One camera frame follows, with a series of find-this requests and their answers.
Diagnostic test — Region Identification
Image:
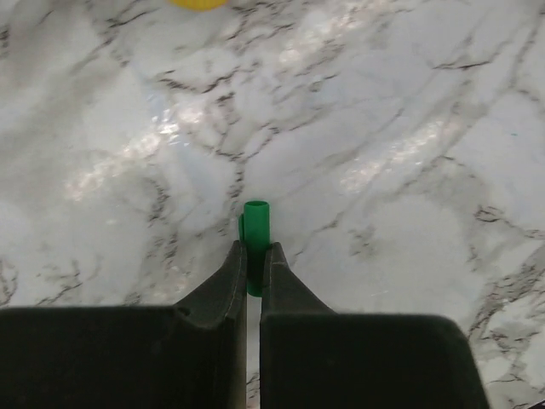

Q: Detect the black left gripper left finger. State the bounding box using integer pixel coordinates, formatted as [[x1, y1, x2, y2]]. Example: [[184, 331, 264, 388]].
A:
[[1, 242, 247, 408]]

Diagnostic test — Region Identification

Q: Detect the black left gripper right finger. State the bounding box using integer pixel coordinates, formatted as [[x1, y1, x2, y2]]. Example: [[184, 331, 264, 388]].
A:
[[260, 244, 489, 409]]

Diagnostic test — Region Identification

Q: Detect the green marker cap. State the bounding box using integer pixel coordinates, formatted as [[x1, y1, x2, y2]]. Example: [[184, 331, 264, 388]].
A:
[[238, 200, 271, 297]]

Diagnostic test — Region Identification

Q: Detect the yellow framed whiteboard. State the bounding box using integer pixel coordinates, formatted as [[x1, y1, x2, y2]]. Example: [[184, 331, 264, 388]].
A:
[[169, 0, 227, 11]]

